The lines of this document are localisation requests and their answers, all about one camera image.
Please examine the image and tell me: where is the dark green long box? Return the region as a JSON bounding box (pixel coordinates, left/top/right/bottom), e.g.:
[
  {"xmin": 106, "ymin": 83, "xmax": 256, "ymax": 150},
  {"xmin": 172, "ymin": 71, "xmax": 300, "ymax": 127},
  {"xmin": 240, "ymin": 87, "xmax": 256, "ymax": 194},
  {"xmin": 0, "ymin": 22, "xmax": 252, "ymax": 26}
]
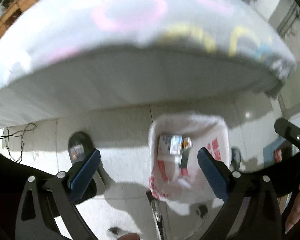
[{"xmin": 178, "ymin": 149, "xmax": 190, "ymax": 169}]

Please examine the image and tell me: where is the orange snack wrapper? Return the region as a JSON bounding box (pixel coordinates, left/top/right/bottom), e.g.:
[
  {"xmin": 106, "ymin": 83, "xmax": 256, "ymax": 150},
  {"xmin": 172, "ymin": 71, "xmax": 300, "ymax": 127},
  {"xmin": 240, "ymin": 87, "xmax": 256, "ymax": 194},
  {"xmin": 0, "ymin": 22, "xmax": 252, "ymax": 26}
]
[{"xmin": 182, "ymin": 137, "xmax": 192, "ymax": 151}]

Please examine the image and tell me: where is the blue white milk carton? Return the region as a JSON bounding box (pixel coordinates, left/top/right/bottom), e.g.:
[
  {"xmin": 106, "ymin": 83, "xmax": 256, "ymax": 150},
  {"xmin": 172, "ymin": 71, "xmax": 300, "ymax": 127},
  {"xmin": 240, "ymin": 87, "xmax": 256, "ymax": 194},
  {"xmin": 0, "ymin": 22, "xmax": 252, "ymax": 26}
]
[{"xmin": 158, "ymin": 134, "xmax": 183, "ymax": 155}]

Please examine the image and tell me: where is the trash bin white bag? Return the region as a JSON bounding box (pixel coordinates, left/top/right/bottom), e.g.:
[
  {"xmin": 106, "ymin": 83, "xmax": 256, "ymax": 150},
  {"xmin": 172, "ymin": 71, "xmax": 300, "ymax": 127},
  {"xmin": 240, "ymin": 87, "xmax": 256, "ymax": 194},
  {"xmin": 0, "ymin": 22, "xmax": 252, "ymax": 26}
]
[{"xmin": 148, "ymin": 112, "xmax": 230, "ymax": 216}]

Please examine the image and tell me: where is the person right hand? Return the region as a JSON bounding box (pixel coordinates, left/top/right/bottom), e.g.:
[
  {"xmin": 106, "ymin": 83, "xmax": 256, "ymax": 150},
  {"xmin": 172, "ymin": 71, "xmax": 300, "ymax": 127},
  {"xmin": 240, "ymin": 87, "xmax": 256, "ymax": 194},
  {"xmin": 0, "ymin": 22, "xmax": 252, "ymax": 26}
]
[{"xmin": 285, "ymin": 185, "xmax": 300, "ymax": 234}]

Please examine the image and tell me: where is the black right slipper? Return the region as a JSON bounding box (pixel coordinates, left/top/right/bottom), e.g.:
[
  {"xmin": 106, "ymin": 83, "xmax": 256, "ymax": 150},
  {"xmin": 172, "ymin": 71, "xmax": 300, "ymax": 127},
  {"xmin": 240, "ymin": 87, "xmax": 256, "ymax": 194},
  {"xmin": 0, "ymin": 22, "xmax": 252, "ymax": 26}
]
[{"xmin": 230, "ymin": 147, "xmax": 242, "ymax": 171}]

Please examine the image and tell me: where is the black slipper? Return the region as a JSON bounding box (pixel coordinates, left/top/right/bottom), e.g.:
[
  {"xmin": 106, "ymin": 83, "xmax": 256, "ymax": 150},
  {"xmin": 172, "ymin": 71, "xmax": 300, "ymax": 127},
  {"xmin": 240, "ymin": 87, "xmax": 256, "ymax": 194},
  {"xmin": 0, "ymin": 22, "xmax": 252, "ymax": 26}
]
[
  {"xmin": 230, "ymin": 147, "xmax": 242, "ymax": 171},
  {"xmin": 68, "ymin": 131, "xmax": 106, "ymax": 203}
]

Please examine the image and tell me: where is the black left slipper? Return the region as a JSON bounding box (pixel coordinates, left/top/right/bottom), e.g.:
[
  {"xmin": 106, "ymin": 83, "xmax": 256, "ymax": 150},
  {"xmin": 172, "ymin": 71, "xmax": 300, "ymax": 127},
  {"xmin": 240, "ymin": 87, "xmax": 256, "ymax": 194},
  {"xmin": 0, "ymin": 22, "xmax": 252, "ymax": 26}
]
[{"xmin": 68, "ymin": 131, "xmax": 106, "ymax": 203}]

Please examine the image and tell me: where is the bed with circle-pattern sheet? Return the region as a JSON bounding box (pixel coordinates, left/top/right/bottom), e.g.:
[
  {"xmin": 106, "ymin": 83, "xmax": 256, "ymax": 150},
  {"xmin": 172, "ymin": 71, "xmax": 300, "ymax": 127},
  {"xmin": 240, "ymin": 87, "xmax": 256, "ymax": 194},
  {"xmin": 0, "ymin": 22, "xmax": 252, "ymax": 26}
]
[{"xmin": 0, "ymin": 0, "xmax": 296, "ymax": 128}]

